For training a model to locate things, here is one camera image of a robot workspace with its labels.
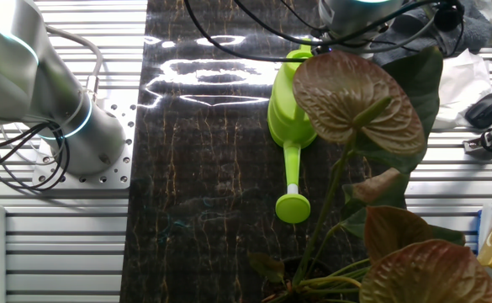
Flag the lime green watering can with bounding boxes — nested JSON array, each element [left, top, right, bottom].
[[267, 38, 319, 225]]

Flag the anthurium plant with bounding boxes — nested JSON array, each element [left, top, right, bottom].
[[247, 44, 492, 303]]

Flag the black marble pattern mat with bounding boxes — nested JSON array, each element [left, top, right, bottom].
[[119, 0, 410, 303]]

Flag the white tissue paper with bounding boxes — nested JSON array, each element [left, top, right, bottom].
[[428, 48, 492, 130]]

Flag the black computer mouse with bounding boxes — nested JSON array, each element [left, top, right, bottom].
[[464, 93, 492, 130]]

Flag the grey towel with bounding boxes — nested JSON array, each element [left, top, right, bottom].
[[371, 0, 492, 66]]

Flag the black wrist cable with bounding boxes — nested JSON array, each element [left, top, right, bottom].
[[183, 0, 312, 64], [232, 0, 453, 48]]

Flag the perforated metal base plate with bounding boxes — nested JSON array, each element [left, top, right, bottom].
[[32, 90, 138, 190]]

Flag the grey base cable with connector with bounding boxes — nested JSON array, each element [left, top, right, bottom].
[[45, 24, 104, 103]]

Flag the black base cable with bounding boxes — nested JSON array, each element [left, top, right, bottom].
[[0, 120, 71, 193]]

